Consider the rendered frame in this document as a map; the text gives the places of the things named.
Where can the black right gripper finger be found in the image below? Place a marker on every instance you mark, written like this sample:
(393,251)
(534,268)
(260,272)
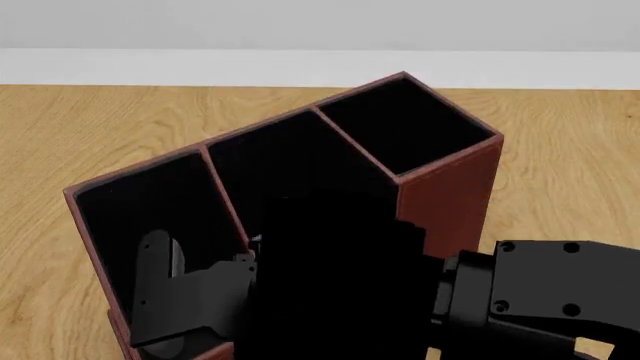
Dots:
(170,347)
(195,300)

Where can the red-brown three-compartment caddy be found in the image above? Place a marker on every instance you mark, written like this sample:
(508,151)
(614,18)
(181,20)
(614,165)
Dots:
(450,202)

